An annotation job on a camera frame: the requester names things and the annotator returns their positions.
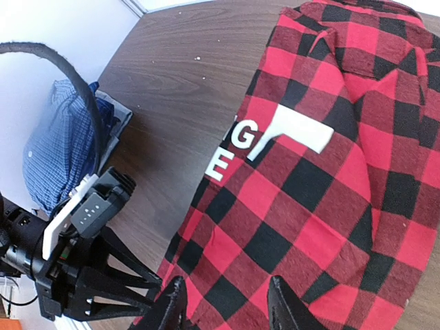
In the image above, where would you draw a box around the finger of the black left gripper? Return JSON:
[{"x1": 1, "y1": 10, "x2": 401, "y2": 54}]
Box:
[
  {"x1": 99, "y1": 227, "x2": 162, "y2": 289},
  {"x1": 82, "y1": 267, "x2": 158, "y2": 320}
]

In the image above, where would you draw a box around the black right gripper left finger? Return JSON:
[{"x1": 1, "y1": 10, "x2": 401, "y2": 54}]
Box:
[{"x1": 135, "y1": 276, "x2": 188, "y2": 330}]

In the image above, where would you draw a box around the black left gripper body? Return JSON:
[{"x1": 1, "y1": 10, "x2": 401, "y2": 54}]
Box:
[{"x1": 32, "y1": 233, "x2": 113, "y2": 322}]

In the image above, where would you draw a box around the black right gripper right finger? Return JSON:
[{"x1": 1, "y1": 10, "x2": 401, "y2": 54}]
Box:
[{"x1": 267, "y1": 276, "x2": 311, "y2": 329}]

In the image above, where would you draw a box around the red black plaid shirt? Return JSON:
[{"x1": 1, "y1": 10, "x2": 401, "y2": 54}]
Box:
[{"x1": 132, "y1": 0, "x2": 440, "y2": 330}]

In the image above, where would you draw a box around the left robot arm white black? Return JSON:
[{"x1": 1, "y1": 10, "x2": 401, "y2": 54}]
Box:
[{"x1": 1, "y1": 197, "x2": 162, "y2": 322}]

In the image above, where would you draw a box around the blue checked folded shirt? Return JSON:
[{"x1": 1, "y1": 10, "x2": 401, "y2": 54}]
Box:
[{"x1": 23, "y1": 79, "x2": 96, "y2": 215}]

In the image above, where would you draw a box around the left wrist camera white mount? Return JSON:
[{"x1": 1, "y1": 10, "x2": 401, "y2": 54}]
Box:
[{"x1": 41, "y1": 166, "x2": 138, "y2": 261}]

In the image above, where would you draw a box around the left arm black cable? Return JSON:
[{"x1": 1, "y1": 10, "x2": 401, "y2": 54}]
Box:
[{"x1": 0, "y1": 41, "x2": 104, "y2": 173}]

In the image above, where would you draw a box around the left aluminium corner post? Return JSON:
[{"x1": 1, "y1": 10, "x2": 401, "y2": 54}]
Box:
[{"x1": 121, "y1": 0, "x2": 148, "y2": 18}]

